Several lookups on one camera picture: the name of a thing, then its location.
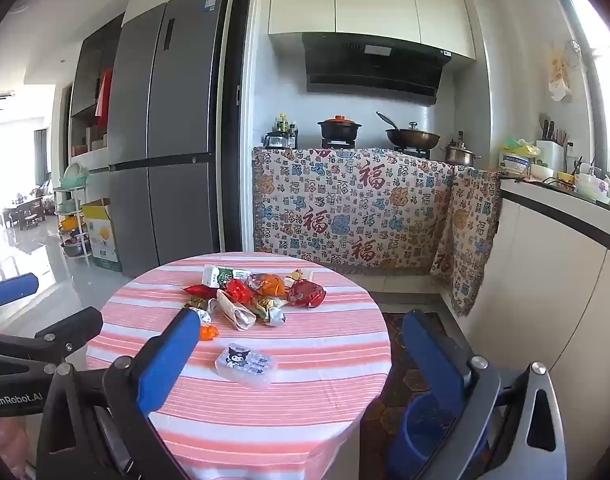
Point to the white knife holder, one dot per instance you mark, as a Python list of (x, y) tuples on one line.
[(550, 155)]

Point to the stack of white bowls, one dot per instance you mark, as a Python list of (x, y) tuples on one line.
[(592, 187)]

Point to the small white box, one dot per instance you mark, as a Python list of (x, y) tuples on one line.
[(308, 276)]

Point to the grey refrigerator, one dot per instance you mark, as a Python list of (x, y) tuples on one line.
[(175, 110)]

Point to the white cabinets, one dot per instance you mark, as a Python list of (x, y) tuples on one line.
[(550, 300), (370, 0)]

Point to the steel pot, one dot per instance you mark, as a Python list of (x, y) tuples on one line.
[(459, 155)]

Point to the blue plastic waste basket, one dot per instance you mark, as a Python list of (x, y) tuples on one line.
[(420, 435)]

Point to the white rack with bowls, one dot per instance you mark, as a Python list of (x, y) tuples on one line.
[(72, 210)]

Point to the black clay pot red lid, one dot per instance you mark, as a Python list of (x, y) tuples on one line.
[(340, 129)]

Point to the red foil wrapper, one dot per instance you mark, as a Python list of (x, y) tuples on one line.
[(237, 291)]

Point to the clear plastic cartoon box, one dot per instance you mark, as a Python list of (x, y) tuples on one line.
[(245, 365)]

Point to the red paper bag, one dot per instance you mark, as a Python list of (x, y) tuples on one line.
[(104, 95)]

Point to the green glass bottle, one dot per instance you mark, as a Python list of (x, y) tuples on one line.
[(283, 125)]

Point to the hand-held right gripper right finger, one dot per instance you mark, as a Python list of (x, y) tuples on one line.
[(435, 365)]

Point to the black range hood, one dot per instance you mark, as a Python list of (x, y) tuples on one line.
[(370, 70)]

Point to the round red snack packet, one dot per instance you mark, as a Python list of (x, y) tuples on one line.
[(305, 294)]

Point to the grey shelf cabinet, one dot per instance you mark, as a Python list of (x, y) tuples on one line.
[(92, 60)]

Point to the dark wok with lid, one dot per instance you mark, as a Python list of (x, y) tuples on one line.
[(410, 137)]

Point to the green white milk carton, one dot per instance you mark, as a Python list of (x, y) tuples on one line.
[(217, 276)]

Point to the wooden dining table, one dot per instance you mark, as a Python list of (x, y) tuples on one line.
[(22, 212)]

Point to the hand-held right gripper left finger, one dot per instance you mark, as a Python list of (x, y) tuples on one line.
[(165, 362)]

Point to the silver foil wrapper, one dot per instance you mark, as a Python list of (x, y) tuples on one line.
[(204, 316)]

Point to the pink striped tablecloth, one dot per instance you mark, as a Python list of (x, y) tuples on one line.
[(310, 360)]

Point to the pale yellow snack packet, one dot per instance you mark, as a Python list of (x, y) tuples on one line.
[(270, 310)]

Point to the yellow green cardboard box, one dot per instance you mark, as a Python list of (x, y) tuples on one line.
[(102, 240)]

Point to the white lower cabinets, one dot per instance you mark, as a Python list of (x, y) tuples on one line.
[(550, 300)]

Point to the orange snack packet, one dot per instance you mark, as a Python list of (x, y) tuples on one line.
[(271, 284)]

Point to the brown candy wrapper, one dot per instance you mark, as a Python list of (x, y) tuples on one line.
[(197, 303)]

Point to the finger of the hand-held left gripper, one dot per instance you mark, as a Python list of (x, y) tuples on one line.
[(15, 289), (60, 330)]

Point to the white paper wrapper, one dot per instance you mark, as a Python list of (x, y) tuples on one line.
[(235, 312)]

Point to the hexagon patterned floor rug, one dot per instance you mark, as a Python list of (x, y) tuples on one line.
[(392, 360)]

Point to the white upper cabinets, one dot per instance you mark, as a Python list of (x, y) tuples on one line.
[(370, 0)]

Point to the large printed cloth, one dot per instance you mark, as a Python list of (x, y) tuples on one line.
[(335, 210)]

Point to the hanging plastic bag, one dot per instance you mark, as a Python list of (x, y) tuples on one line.
[(560, 77)]

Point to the small printed cloth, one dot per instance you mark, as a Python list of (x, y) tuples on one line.
[(470, 240)]

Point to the kitchen window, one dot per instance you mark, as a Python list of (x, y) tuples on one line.
[(602, 35)]

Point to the orange jelly candy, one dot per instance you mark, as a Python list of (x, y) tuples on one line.
[(210, 332)]

